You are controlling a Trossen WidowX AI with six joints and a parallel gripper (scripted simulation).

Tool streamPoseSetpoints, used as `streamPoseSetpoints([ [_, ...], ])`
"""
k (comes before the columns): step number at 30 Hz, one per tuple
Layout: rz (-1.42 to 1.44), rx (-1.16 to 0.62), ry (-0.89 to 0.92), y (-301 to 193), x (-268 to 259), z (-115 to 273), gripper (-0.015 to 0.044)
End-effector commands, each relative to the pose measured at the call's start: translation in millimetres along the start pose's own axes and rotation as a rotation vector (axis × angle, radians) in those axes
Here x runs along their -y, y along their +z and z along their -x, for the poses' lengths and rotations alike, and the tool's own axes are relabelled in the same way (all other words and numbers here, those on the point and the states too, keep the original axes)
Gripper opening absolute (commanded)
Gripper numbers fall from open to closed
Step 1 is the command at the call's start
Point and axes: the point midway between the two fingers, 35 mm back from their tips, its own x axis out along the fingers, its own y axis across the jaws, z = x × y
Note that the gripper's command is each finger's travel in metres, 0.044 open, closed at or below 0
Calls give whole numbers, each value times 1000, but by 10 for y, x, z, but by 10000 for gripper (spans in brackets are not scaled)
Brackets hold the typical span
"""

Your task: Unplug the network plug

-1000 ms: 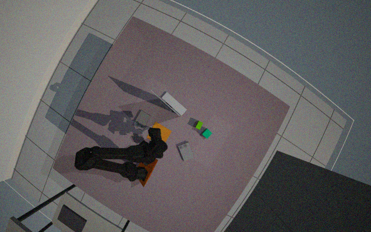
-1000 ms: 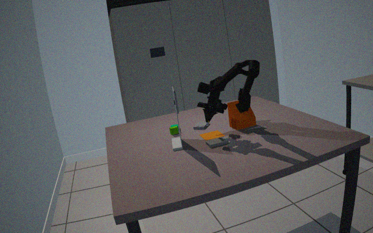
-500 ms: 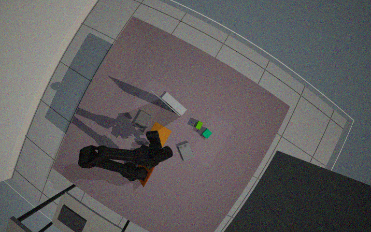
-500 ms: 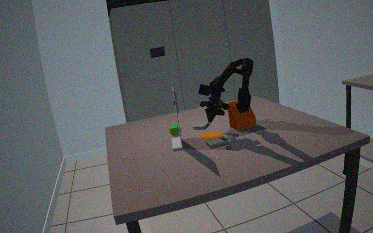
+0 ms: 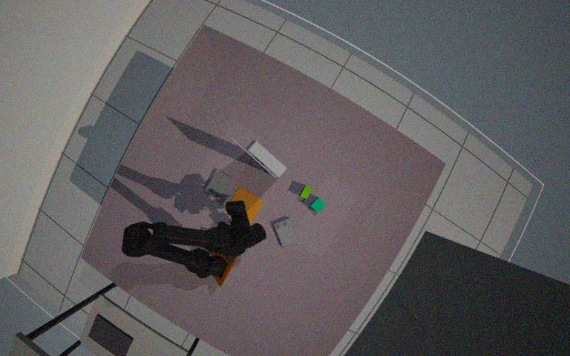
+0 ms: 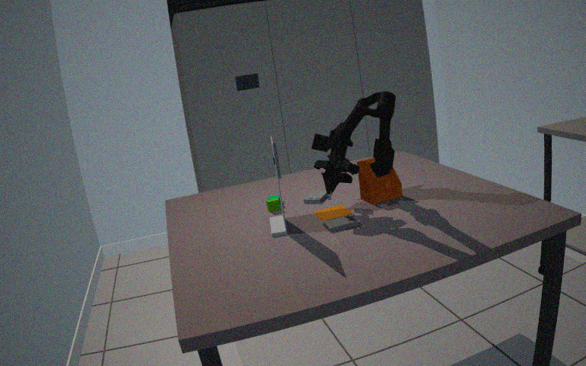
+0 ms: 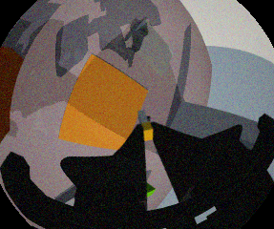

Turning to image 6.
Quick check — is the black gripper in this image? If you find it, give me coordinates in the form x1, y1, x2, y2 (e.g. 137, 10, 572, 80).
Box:
314, 152, 352, 194

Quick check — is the green cube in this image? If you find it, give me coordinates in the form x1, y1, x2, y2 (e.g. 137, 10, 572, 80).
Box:
266, 198, 281, 212

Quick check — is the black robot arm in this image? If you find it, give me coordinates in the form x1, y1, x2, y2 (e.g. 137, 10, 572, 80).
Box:
312, 91, 396, 178

